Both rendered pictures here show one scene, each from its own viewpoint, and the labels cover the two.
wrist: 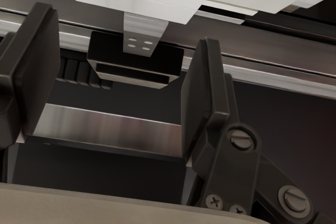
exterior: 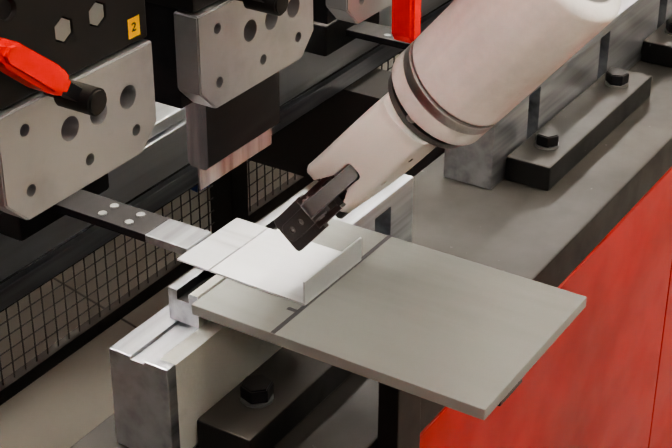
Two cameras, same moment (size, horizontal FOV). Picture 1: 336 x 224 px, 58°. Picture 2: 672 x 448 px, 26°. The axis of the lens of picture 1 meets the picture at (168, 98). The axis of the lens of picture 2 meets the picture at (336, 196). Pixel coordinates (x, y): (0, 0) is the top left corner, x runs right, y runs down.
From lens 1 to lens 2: 1.11 m
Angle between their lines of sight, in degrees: 67
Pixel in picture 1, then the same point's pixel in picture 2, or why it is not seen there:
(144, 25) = (183, 234)
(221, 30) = not seen: outside the picture
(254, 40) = not seen: outside the picture
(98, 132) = (241, 149)
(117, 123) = (234, 162)
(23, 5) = (139, 159)
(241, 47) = not seen: outside the picture
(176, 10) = (211, 260)
